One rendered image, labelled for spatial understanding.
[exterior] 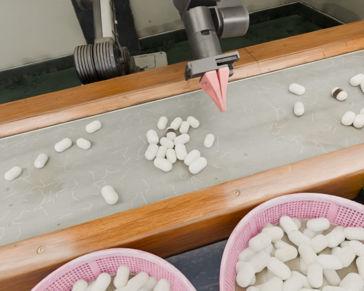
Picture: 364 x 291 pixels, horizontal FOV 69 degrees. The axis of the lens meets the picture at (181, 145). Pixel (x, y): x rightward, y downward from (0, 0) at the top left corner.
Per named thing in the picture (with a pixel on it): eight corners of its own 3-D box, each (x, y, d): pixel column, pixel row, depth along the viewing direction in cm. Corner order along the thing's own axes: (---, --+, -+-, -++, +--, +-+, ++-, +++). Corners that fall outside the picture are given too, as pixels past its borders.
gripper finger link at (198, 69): (240, 104, 49) (226, 56, 50) (202, 113, 48) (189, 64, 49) (230, 112, 56) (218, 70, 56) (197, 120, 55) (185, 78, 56)
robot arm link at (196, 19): (177, 20, 56) (185, 2, 50) (208, 17, 58) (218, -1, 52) (186, 51, 55) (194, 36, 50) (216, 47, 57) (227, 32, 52)
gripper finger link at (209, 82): (252, 101, 49) (238, 53, 50) (215, 110, 48) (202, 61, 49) (241, 109, 56) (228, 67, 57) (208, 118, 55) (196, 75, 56)
